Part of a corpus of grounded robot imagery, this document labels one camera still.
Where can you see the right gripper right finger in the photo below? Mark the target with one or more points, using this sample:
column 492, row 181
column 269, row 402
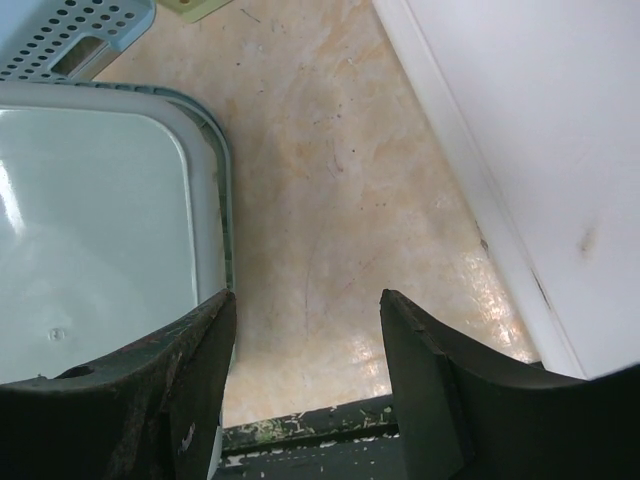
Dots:
column 466, row 411

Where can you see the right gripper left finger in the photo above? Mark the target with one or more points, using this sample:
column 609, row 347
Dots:
column 149, row 410

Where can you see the teal perforated basket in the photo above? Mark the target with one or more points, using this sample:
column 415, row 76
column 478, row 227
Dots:
column 115, row 220

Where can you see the white perforated tray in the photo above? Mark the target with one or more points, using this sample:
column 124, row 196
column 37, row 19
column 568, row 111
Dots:
column 536, row 105

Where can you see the blue perforated tray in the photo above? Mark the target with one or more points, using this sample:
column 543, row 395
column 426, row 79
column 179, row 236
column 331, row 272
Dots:
column 53, row 40

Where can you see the light green perforated tray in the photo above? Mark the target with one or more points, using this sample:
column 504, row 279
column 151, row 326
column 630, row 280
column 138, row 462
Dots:
column 191, row 11

